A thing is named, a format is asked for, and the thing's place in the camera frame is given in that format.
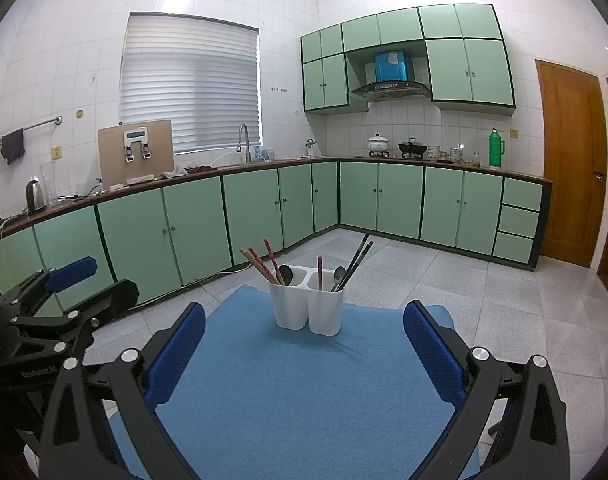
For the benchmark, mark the green thermos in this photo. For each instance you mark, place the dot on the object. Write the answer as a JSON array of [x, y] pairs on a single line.
[[495, 152]]

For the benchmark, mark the wooden door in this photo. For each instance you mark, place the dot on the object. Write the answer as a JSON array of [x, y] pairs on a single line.
[[569, 160]]

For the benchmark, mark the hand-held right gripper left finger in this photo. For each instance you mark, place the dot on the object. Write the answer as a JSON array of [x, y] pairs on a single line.
[[178, 350]]

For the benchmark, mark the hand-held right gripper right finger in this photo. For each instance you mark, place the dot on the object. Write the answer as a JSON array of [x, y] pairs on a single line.
[[429, 345]]

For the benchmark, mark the small chrome tap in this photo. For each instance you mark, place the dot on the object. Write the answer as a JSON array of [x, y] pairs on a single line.
[[310, 147]]

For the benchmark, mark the stack of bowls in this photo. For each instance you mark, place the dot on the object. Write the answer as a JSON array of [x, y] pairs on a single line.
[[434, 152]]

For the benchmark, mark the metal towel rail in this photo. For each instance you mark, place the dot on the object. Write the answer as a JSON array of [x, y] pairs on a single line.
[[41, 122]]

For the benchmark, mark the long green base cabinets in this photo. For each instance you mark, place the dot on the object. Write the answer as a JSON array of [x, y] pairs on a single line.
[[193, 225]]

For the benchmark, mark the silver spoon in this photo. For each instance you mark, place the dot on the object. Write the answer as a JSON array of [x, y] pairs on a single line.
[[340, 274]]

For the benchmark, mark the green base cabinets with drawers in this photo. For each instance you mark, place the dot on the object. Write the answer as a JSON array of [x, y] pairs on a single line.
[[399, 200]]

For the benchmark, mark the white utensil holder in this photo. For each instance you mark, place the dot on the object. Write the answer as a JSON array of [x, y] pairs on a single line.
[[304, 310]]

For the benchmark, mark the yellowed wall socket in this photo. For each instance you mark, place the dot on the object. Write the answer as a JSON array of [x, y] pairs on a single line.
[[57, 152]]

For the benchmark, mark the black wok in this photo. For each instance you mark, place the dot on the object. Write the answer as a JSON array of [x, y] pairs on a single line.
[[413, 149]]

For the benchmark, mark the steel electric kettle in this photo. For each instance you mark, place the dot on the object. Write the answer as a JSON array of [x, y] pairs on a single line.
[[35, 195]]

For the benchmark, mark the white cooking pot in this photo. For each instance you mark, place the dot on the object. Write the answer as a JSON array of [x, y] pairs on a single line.
[[378, 144]]

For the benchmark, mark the range hood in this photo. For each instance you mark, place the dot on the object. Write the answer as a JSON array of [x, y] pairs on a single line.
[[391, 91]]

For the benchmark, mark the glass jar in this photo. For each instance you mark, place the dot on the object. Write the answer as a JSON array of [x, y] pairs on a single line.
[[476, 159]]

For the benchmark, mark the patterned container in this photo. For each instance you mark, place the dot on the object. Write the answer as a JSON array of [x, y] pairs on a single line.
[[456, 154]]

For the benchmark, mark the clear glass pitcher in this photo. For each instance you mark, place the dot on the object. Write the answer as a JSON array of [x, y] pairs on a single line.
[[49, 185]]

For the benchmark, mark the dark hanging towel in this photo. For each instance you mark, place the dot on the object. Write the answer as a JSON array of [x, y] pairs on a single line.
[[12, 146]]

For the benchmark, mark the blue mat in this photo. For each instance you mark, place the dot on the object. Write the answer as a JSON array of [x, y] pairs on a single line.
[[294, 400]]

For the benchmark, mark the plain wooden chopstick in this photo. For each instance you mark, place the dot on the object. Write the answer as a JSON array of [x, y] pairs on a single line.
[[249, 257]]

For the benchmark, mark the white window blind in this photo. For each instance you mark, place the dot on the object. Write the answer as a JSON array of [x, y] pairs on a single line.
[[193, 85]]

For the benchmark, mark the dark spoon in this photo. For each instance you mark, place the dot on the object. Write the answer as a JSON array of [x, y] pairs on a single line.
[[287, 274]]

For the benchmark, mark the red patterned chopstick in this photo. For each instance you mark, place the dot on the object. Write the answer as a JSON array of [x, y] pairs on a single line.
[[271, 258], [264, 266]]

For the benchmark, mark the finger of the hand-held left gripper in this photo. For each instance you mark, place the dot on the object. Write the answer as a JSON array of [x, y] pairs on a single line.
[[116, 297], [71, 275]]

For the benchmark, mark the chrome kitchen faucet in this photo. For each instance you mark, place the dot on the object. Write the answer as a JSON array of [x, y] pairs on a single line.
[[247, 152]]

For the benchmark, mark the green wall cabinets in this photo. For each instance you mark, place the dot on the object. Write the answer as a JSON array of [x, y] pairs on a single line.
[[484, 75]]

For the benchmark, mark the brown panel water purifier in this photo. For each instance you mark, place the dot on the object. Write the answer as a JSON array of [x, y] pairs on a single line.
[[158, 160]]

